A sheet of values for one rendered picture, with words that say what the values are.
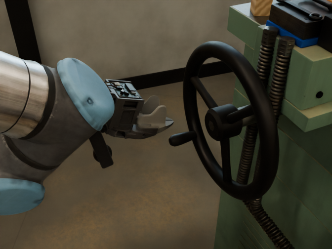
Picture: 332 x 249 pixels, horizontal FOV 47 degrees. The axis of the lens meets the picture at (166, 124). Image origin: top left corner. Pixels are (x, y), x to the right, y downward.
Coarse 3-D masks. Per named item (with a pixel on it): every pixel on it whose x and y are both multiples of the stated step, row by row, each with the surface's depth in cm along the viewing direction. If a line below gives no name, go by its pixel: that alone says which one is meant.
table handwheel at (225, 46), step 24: (216, 48) 62; (192, 72) 73; (240, 72) 57; (192, 96) 78; (264, 96) 55; (192, 120) 79; (216, 120) 66; (240, 120) 66; (264, 120) 55; (264, 144) 56; (216, 168) 76; (264, 168) 58; (240, 192) 67; (264, 192) 61
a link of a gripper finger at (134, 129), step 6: (132, 126) 71; (138, 126) 71; (120, 132) 70; (126, 132) 69; (132, 132) 69; (138, 132) 69; (144, 132) 70; (150, 132) 72; (156, 132) 73; (126, 138) 69; (132, 138) 70; (138, 138) 70; (144, 138) 71
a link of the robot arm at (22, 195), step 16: (0, 144) 47; (0, 160) 47; (16, 160) 47; (0, 176) 47; (16, 176) 48; (32, 176) 49; (0, 192) 47; (16, 192) 48; (32, 192) 49; (0, 208) 50; (16, 208) 52; (32, 208) 53
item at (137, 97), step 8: (112, 80) 70; (112, 88) 67; (120, 88) 68; (128, 88) 69; (112, 96) 66; (120, 96) 66; (128, 96) 67; (136, 96) 68; (120, 104) 65; (128, 104) 67; (136, 104) 68; (120, 112) 66; (128, 112) 68; (136, 112) 69; (112, 120) 66; (120, 120) 69; (128, 120) 70; (104, 128) 69; (112, 128) 68; (120, 128) 68; (128, 128) 69; (120, 136) 69
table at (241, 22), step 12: (240, 12) 86; (228, 24) 91; (240, 24) 86; (252, 24) 82; (264, 24) 80; (240, 36) 88; (252, 36) 83; (288, 108) 63; (312, 108) 62; (324, 108) 62; (300, 120) 61; (312, 120) 60; (324, 120) 62
